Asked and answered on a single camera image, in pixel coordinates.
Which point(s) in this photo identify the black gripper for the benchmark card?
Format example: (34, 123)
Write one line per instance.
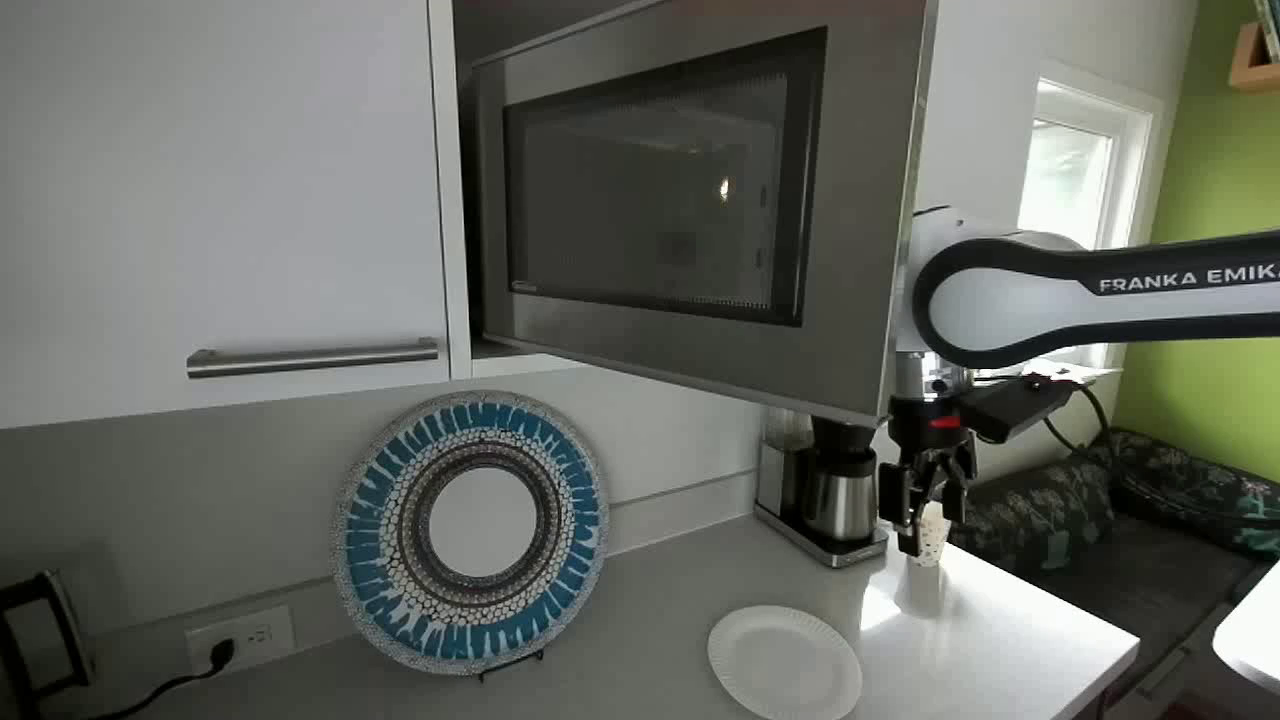
(935, 442)

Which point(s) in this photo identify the small white plate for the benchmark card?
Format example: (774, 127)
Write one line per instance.
(787, 665)

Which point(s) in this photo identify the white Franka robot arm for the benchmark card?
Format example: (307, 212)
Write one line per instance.
(975, 296)

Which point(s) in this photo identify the blue patterned decorative plate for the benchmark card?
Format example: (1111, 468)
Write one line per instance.
(474, 535)

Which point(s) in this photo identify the white upper cabinet door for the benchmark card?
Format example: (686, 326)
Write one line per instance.
(217, 174)

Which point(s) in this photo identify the white paper cup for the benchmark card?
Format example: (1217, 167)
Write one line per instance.
(929, 535)

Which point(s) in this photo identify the black steel coffee maker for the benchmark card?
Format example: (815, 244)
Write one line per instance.
(821, 494)

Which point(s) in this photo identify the dark floral bench cushion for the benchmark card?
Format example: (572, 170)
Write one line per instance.
(1044, 518)

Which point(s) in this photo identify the black tablet device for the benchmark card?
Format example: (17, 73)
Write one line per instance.
(42, 646)

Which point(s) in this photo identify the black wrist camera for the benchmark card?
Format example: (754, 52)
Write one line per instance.
(1013, 407)

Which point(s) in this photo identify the steel cabinet handle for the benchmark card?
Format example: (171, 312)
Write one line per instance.
(267, 363)

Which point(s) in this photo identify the white wall outlet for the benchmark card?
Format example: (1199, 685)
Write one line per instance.
(241, 640)

